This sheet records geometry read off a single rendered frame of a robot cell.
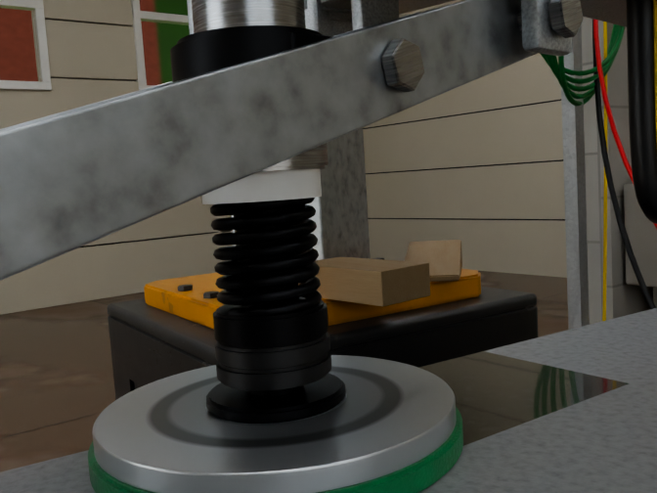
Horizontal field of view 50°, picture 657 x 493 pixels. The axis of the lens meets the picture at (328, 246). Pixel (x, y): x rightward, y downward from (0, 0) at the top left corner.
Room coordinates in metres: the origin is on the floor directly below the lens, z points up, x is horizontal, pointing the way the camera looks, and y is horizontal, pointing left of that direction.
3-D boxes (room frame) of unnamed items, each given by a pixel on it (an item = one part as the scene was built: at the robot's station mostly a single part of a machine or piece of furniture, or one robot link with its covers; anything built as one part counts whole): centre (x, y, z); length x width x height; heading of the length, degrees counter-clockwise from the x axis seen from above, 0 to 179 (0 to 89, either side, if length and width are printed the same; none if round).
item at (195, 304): (1.30, 0.05, 0.76); 0.49 x 0.49 x 0.05; 32
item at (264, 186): (0.41, 0.04, 0.97); 0.07 x 0.07 x 0.04
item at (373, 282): (1.06, -0.04, 0.81); 0.20 x 0.10 x 0.05; 40
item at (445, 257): (1.25, -0.19, 0.80); 0.20 x 0.10 x 0.05; 168
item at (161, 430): (0.41, 0.04, 0.82); 0.21 x 0.21 x 0.01
